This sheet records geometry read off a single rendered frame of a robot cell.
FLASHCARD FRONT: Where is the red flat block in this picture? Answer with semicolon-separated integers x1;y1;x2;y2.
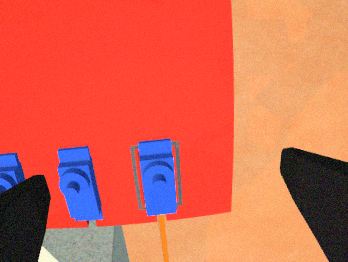
0;0;234;229

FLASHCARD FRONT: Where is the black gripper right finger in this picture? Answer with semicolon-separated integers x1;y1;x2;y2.
279;147;348;262

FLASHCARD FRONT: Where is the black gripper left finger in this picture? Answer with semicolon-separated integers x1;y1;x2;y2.
0;174;50;262

